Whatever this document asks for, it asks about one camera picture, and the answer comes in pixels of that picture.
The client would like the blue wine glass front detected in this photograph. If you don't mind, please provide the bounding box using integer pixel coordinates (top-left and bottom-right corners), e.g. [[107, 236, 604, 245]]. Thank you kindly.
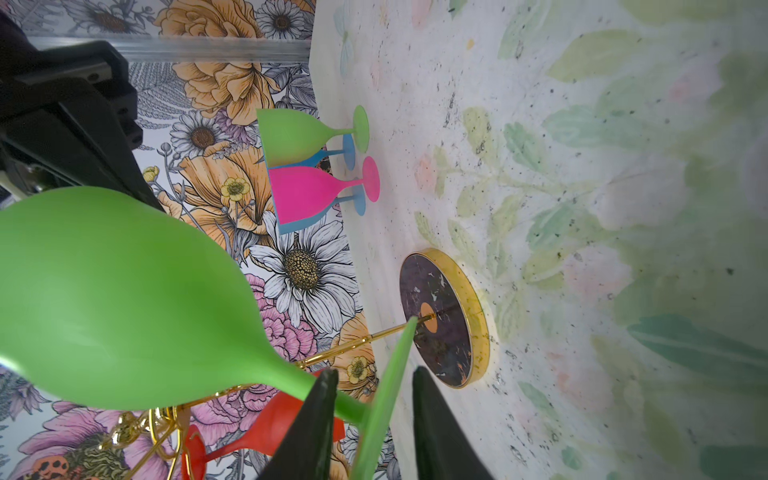
[[277, 186, 367, 235]]

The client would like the pink wine glass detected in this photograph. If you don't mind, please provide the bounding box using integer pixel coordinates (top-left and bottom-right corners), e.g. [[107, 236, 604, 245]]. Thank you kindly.
[[269, 156, 380, 224]]

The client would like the green wine glass front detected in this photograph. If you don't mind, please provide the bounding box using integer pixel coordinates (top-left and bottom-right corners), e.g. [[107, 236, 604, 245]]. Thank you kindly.
[[257, 105, 370, 168]]

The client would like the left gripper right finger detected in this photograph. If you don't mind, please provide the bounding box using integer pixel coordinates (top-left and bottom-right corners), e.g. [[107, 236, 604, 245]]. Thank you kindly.
[[412, 367, 492, 480]]

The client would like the red wine glass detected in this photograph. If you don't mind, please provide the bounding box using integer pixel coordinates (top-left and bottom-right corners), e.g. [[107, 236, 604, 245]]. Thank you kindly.
[[181, 392, 343, 479]]

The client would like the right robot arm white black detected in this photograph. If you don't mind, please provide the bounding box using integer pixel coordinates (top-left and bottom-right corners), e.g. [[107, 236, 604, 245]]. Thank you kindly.
[[1, 15, 160, 208]]

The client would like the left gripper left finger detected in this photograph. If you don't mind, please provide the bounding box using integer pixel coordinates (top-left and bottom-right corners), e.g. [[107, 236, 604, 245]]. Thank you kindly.
[[254, 369, 338, 479]]

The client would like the green wine glass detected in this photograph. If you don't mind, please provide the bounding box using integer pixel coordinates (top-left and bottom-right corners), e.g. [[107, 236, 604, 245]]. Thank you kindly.
[[257, 105, 370, 168], [0, 185, 419, 480]]

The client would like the blue wine glass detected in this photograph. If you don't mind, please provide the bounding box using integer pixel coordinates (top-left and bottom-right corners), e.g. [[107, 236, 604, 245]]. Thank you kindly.
[[265, 134, 357, 169], [277, 186, 367, 235]]

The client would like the gold wire glass rack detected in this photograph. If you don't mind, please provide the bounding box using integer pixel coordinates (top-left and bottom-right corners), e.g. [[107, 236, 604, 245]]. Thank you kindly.
[[101, 247, 492, 480]]

